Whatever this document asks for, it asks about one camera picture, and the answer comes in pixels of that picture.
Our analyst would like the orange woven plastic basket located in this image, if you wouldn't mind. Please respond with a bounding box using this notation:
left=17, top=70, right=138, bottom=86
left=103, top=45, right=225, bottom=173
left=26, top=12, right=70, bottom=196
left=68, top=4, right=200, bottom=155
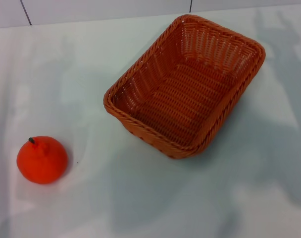
left=103, top=14, right=266, bottom=159

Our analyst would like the orange toy tangerine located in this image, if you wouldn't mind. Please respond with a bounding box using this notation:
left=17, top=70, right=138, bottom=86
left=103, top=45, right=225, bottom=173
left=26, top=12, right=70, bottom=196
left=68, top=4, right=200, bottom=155
left=16, top=137, right=69, bottom=185

